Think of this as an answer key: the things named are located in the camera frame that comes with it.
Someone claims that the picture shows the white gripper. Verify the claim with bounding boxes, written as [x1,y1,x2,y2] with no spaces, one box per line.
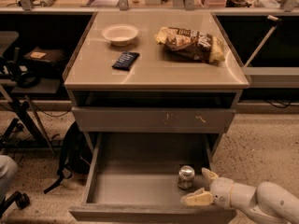
[180,168,235,209]

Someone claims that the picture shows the grey drawer cabinet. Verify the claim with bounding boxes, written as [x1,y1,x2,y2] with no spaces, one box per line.
[64,9,249,150]

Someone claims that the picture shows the silver soda can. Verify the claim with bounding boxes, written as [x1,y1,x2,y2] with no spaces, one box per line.
[178,165,195,189]

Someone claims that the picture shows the grey side desk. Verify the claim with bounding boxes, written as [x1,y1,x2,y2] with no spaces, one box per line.
[0,31,62,156]

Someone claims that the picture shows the dark blue snack bar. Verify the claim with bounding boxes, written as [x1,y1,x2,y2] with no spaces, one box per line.
[112,51,139,71]

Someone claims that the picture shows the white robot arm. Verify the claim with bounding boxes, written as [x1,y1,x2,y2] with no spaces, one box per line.
[181,168,299,224]

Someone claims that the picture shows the person in grey trousers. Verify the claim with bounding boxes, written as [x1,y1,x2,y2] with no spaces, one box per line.
[0,155,18,202]

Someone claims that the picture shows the black headphones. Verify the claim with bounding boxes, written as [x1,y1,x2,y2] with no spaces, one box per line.
[6,61,40,89]

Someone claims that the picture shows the closed grey drawer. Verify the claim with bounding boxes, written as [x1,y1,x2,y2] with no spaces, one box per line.
[72,107,235,133]

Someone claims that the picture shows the open grey drawer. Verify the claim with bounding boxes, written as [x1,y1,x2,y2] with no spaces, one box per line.
[69,133,236,224]

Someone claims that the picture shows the brown chip bag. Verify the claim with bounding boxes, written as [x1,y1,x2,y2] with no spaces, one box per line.
[155,27,225,63]

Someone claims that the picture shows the grey stick with tip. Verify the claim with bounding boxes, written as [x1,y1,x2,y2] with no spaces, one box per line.
[244,15,282,68]

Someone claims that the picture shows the dark bag with label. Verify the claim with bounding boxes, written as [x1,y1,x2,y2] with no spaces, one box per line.
[23,47,67,63]

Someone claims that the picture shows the black backpack on floor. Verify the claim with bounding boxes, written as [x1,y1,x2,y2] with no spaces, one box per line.
[44,121,93,194]

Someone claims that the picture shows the black office chair base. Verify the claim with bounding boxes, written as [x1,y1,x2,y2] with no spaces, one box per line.
[0,191,30,216]

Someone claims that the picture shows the white paper bowl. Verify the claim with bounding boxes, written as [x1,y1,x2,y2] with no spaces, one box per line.
[102,24,138,47]

